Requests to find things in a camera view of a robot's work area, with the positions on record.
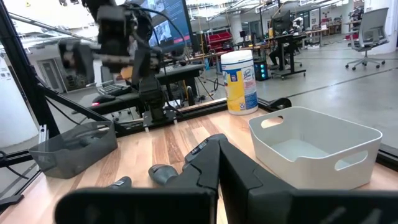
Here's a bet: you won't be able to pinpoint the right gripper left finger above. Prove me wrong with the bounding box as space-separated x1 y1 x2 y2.
54 138 221 224

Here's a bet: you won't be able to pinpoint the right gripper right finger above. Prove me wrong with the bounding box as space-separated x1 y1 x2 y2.
218 139 398 224

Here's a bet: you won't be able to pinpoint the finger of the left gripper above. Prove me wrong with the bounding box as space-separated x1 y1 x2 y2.
98 30 116 74
115 30 134 74

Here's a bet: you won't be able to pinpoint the dark grey travel bottle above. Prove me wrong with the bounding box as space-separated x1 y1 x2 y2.
106 175 132 190
148 164 180 187

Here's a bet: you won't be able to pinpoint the black keyboard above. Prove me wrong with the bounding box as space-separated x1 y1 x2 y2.
97 82 133 96

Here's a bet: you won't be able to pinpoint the black computer mouse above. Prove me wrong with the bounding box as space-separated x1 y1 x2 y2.
91 94 117 105

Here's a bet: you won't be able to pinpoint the white plastic bin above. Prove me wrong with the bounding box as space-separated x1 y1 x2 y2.
248 106 383 190

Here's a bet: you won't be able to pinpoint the large blue-screen monitor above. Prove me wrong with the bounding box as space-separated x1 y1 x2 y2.
136 0 195 54

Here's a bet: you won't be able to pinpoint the dark operator desk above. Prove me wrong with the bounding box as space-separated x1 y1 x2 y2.
88 63 206 116

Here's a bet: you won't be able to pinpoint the dark grey plastic bin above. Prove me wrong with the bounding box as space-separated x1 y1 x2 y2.
29 120 119 180

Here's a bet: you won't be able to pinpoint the red storage bin rack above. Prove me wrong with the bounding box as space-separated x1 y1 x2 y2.
205 30 234 54

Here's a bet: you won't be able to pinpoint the yellow white wipes canister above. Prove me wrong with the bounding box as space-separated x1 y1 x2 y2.
220 49 259 116

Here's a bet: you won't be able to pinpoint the computer tower green lights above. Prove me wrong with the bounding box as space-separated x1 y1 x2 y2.
253 60 271 82

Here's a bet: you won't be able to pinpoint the person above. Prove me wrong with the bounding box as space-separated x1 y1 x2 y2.
267 39 296 70

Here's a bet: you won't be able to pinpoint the black background monitor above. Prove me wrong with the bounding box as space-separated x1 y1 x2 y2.
271 11 293 35

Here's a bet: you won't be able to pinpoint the black standing desk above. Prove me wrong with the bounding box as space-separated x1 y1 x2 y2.
270 32 308 79

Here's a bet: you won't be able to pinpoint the grey office chair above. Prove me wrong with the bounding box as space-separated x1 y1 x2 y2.
344 7 390 72

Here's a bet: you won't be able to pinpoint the black curved bracket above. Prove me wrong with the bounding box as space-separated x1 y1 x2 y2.
268 96 293 112

